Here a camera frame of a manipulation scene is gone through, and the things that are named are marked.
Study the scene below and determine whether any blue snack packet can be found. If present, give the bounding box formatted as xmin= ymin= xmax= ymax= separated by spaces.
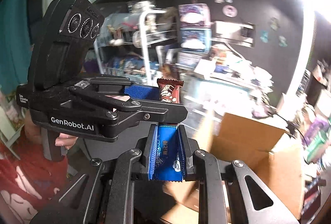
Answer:
xmin=152 ymin=125 xmax=183 ymax=182

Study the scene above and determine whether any brown snack packet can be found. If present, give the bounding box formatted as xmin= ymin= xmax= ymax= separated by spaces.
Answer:
xmin=157 ymin=78 xmax=184 ymax=104

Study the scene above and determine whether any person's left hand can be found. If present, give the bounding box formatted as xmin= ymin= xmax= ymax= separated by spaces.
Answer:
xmin=24 ymin=117 xmax=78 ymax=151

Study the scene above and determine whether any brown cardboard box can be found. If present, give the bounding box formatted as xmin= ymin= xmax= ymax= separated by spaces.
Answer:
xmin=160 ymin=112 xmax=306 ymax=221

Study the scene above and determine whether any blue Cinnamoroll box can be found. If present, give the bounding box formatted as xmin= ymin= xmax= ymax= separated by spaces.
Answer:
xmin=180 ymin=28 xmax=211 ymax=53

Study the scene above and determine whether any pink Cinnamoroll box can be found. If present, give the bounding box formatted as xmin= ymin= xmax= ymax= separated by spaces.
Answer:
xmin=178 ymin=3 xmax=211 ymax=28

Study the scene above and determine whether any black power adapter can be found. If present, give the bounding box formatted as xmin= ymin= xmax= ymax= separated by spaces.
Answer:
xmin=240 ymin=27 xmax=254 ymax=38

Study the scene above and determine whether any white desk lamp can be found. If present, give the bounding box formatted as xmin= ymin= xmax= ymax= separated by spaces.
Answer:
xmin=280 ymin=0 xmax=331 ymax=121

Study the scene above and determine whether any white metal wire shelf rack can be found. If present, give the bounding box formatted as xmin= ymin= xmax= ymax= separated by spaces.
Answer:
xmin=94 ymin=1 xmax=179 ymax=86

